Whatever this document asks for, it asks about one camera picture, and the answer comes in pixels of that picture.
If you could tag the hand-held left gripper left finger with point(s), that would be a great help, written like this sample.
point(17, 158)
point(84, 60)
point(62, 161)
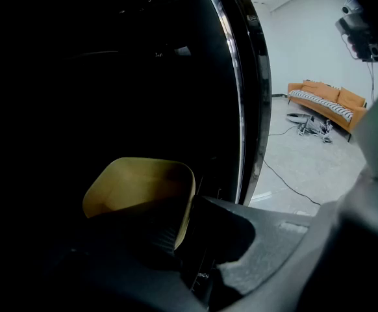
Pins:
point(127, 271)

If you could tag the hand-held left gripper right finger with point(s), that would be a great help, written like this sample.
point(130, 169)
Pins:
point(273, 255)

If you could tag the yellow plastic bin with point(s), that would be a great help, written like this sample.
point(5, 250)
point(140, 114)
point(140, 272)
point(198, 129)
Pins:
point(137, 180)

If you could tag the black cabinet with glass door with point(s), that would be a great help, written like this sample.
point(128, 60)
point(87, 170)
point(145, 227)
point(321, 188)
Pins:
point(111, 76)

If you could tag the grey equipment pile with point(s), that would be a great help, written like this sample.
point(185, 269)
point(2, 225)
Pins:
point(312, 128)

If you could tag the striped sofa cushion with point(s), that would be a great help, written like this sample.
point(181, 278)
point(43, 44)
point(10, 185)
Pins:
point(319, 102)

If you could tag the orange sofa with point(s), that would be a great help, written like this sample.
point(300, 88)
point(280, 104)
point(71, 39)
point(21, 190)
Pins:
point(348, 99)

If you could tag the black and grey camera rig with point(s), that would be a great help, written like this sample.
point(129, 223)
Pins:
point(361, 34)

